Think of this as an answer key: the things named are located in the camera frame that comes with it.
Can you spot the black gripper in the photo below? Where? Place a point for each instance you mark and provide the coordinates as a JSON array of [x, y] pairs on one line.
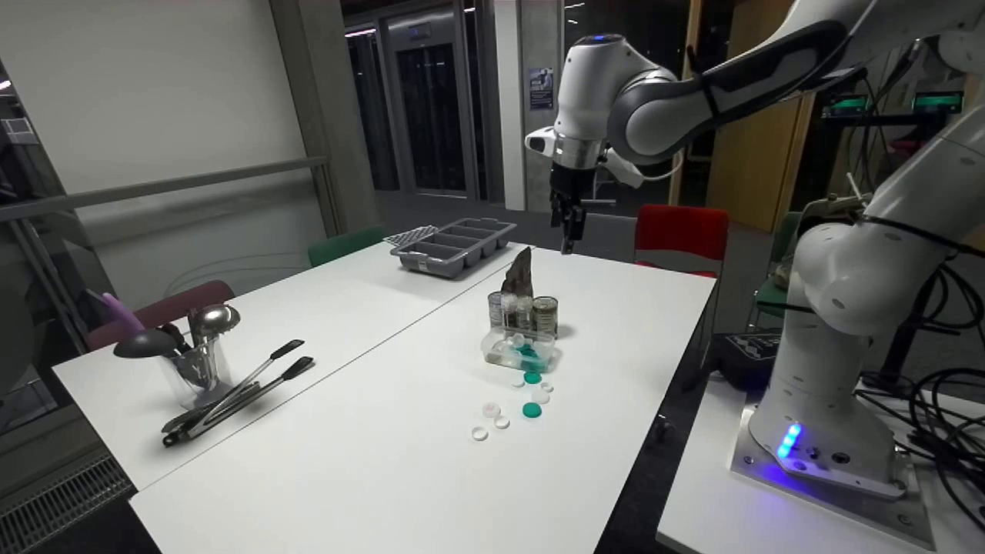
[[570, 189]]

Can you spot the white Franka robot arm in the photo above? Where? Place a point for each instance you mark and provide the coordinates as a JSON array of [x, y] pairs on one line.
[[849, 278]]

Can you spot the green bottle cap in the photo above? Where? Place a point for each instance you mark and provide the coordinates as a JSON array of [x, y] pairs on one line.
[[531, 375], [531, 409], [527, 352]]

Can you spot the red chair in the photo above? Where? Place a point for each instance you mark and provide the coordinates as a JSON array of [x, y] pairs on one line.
[[680, 234]]

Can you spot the grey cutlery tray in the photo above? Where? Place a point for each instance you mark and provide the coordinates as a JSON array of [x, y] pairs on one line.
[[458, 247]]

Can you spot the dark glass door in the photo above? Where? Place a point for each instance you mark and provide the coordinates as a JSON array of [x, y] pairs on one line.
[[426, 102]]

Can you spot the yellow wooden door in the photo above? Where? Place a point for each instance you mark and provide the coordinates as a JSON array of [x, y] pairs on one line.
[[759, 153]]

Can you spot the green chair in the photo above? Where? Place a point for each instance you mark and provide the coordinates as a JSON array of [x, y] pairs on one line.
[[775, 278], [344, 247]]

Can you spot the black box device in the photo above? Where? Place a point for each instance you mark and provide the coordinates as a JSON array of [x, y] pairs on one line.
[[741, 359]]

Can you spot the equipment rack green lights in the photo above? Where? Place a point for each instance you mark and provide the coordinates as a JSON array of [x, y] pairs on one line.
[[894, 102]]

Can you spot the black stand pole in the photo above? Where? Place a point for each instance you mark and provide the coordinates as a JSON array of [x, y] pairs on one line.
[[913, 328]]

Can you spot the silver spoon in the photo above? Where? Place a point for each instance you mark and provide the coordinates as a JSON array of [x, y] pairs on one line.
[[214, 322]]

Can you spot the black metal tongs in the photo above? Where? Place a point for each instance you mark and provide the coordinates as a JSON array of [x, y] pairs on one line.
[[240, 402], [232, 385]]

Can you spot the metal utensil holder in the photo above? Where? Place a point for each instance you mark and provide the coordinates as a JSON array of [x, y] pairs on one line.
[[203, 367]]

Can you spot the grey metal handrail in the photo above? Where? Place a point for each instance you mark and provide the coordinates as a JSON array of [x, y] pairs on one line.
[[156, 184]]

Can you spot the dark ladle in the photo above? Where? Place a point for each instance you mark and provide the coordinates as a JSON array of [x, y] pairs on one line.
[[143, 343]]

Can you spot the purple utensil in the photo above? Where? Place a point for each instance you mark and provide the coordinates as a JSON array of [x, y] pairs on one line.
[[117, 312]]

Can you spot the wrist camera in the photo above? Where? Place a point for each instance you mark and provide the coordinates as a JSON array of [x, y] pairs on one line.
[[627, 167]]

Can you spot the wall poster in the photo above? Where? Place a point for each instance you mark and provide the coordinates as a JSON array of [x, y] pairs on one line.
[[539, 88]]

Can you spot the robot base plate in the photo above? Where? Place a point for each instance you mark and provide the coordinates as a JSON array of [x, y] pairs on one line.
[[902, 503]]

